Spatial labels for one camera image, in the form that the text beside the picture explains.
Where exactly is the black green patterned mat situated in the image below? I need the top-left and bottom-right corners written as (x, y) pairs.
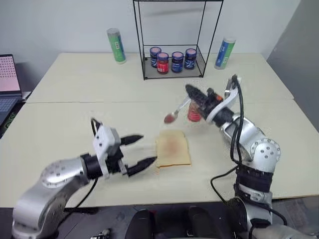
top-left (0, 99), bottom-right (24, 139)

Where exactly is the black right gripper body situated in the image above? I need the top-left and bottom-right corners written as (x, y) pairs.
top-left (200, 88), bottom-right (223, 120)

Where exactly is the small metallic object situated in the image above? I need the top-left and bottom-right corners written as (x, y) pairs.
top-left (90, 228), bottom-right (112, 239)

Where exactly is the dark laptop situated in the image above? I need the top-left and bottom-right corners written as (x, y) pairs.
top-left (0, 54), bottom-right (32, 125)

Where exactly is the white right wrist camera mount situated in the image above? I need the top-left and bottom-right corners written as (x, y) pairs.
top-left (206, 76), bottom-right (243, 121)

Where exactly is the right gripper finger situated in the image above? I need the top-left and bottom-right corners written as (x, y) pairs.
top-left (185, 84), bottom-right (208, 104)
top-left (191, 99), bottom-right (204, 115)

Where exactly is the jam jar blue red label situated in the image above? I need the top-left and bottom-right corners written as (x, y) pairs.
top-left (149, 46), bottom-right (162, 69)

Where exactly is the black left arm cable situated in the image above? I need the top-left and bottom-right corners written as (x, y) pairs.
top-left (63, 117), bottom-right (104, 212)

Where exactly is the open red jam jar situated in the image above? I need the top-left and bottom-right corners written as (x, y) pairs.
top-left (187, 102), bottom-right (202, 122)

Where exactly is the dark rounded shape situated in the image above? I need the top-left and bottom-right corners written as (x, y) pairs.
top-left (128, 209), bottom-right (157, 239)

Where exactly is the blue green cylindrical can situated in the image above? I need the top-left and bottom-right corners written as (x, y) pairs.
top-left (214, 36), bottom-right (237, 71)

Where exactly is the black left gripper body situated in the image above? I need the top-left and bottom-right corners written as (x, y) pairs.
top-left (107, 146), bottom-right (129, 176)

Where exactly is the metal spoon with jam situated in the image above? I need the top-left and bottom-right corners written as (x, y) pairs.
top-left (163, 98), bottom-right (191, 124)

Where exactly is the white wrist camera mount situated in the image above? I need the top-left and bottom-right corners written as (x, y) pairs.
top-left (92, 125), bottom-right (122, 179)
top-left (206, 76), bottom-right (243, 121)

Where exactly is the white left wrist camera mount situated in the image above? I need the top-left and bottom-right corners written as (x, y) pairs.
top-left (92, 125), bottom-right (122, 179)

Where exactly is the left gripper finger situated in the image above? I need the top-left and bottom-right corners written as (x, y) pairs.
top-left (119, 135), bottom-right (145, 146)
top-left (126, 156), bottom-right (158, 178)

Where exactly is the bread slice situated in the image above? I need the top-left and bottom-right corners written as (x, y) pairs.
top-left (155, 129), bottom-right (193, 168)

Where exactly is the black wire rack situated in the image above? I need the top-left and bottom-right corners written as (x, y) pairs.
top-left (132, 0), bottom-right (224, 81)

